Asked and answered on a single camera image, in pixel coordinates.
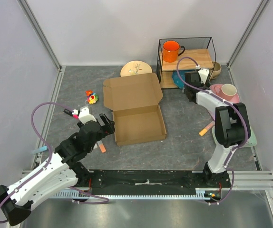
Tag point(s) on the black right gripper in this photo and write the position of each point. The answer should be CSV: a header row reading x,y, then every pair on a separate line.
x,y
201,84

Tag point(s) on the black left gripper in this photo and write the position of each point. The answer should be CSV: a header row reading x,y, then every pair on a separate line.
x,y
107,129

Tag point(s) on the brown cardboard box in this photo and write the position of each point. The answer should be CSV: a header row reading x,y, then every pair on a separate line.
x,y
134,102

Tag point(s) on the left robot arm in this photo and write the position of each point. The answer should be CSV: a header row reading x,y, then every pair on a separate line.
x,y
61,170

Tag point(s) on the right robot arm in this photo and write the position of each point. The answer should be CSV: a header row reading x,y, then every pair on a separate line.
x,y
231,129

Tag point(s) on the blue dotted plate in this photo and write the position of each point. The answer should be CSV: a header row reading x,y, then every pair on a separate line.
x,y
176,79

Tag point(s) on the orange highlighter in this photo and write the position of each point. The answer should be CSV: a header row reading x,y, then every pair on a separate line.
x,y
101,146

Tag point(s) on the beige ceramic cup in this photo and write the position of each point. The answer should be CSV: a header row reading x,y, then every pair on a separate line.
x,y
215,72

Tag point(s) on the pink black highlighter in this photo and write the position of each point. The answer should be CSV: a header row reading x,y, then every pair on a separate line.
x,y
74,113

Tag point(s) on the orange mug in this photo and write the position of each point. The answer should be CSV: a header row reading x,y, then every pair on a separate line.
x,y
172,50

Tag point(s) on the pink cup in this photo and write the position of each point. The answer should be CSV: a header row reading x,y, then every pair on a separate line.
x,y
225,91

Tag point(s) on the small orange toy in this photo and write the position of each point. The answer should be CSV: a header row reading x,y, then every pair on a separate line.
x,y
88,93

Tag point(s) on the pink saucer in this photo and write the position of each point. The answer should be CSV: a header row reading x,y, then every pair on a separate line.
x,y
235,99

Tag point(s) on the peach highlighter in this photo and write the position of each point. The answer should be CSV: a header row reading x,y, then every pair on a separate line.
x,y
207,128

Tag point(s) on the cream bird plate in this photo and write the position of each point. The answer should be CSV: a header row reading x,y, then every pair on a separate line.
x,y
135,67

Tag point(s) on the light blue highlighter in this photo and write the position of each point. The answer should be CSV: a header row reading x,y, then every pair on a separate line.
x,y
40,149

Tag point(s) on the mint green square plate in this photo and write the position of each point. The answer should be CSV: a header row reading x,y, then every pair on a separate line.
x,y
251,142

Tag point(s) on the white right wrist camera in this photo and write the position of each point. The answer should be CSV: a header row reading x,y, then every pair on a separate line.
x,y
204,75

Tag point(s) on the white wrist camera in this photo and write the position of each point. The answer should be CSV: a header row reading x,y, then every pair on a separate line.
x,y
204,75
85,116

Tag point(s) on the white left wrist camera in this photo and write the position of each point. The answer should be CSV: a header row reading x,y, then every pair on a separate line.
x,y
85,116

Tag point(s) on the black wire wooden shelf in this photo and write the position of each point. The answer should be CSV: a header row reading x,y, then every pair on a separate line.
x,y
201,49

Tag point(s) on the yellow flower keychain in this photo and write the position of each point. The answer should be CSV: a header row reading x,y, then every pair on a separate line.
x,y
91,99

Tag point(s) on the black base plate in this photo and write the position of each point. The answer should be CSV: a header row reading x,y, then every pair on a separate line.
x,y
97,179

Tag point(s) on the grey cable duct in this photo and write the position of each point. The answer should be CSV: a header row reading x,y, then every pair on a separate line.
x,y
199,194

